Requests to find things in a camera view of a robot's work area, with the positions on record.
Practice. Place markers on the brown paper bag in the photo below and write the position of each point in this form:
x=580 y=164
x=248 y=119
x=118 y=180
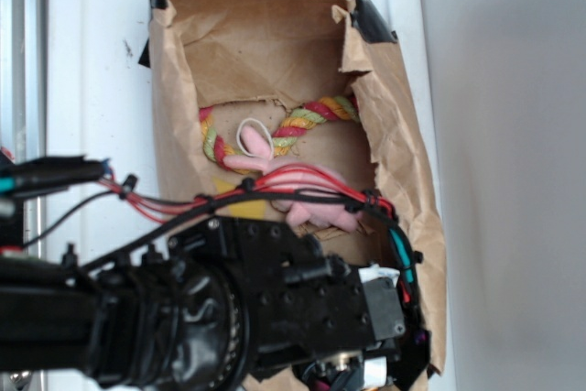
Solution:
x=264 y=58

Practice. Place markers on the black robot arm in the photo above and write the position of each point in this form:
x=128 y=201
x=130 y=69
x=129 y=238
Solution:
x=148 y=325

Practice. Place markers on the yellow green sponge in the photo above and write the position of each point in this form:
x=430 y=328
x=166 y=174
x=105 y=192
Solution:
x=255 y=210

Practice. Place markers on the pink plush bunny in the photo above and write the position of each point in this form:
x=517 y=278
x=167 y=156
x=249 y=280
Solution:
x=289 y=173

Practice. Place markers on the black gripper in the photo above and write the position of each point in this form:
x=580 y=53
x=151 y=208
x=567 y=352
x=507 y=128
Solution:
x=285 y=304

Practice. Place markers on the aluminium frame rail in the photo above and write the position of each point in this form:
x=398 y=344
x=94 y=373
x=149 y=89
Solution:
x=24 y=77

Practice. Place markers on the multicolour rope toy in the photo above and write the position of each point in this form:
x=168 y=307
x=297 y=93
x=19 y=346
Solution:
x=295 y=125

